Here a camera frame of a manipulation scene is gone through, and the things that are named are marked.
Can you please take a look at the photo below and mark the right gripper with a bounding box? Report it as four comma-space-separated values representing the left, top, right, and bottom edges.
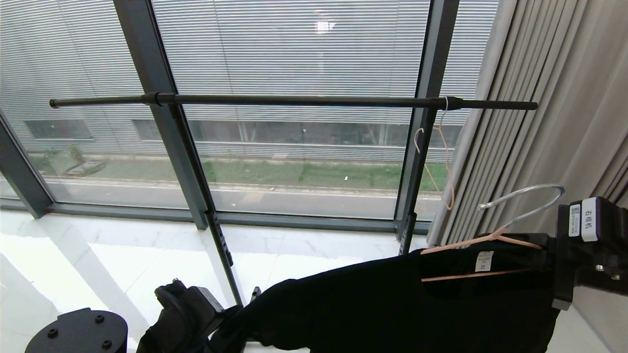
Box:
551, 235, 628, 311

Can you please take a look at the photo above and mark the pink clothes hanger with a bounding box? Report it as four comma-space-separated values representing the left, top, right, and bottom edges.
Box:
420, 183, 566, 283
413, 110, 456, 211

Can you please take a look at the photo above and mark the black garment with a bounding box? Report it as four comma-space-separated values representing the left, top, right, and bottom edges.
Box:
216, 234, 563, 353

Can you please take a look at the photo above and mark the black clothes rack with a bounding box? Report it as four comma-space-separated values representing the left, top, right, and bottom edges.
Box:
49, 92, 538, 307

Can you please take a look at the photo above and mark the beige curtain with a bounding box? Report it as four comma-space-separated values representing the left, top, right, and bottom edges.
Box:
426, 0, 628, 249

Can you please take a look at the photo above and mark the window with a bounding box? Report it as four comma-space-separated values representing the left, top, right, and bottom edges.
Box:
0, 0, 499, 235

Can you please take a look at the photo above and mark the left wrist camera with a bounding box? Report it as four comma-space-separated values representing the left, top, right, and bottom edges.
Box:
181, 285, 227, 328

